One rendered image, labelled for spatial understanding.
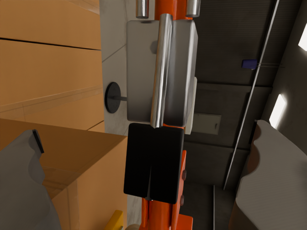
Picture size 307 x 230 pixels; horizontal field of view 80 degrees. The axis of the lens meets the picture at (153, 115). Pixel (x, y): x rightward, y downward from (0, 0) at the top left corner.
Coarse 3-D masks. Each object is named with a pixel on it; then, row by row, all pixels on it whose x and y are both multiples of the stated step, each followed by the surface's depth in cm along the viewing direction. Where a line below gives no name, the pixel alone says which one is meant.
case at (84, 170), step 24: (0, 120) 49; (0, 144) 34; (48, 144) 35; (72, 144) 36; (96, 144) 36; (120, 144) 38; (48, 168) 27; (72, 168) 27; (96, 168) 30; (120, 168) 40; (48, 192) 22; (72, 192) 24; (96, 192) 31; (120, 192) 41; (72, 216) 25; (96, 216) 31
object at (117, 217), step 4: (116, 212) 39; (120, 212) 39; (112, 216) 38; (116, 216) 38; (120, 216) 38; (112, 220) 37; (116, 220) 37; (120, 220) 38; (108, 224) 36; (112, 224) 36; (116, 224) 36; (120, 224) 38; (108, 228) 35; (112, 228) 35; (116, 228) 36; (120, 228) 38
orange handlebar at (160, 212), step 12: (156, 0) 12; (168, 0) 11; (180, 0) 11; (156, 12) 12; (168, 12) 11; (180, 12) 11; (180, 180) 15; (180, 192) 17; (144, 204) 15; (156, 204) 15; (168, 204) 15; (180, 204) 18; (144, 216) 16; (156, 216) 15; (168, 216) 15; (156, 228) 16; (168, 228) 16
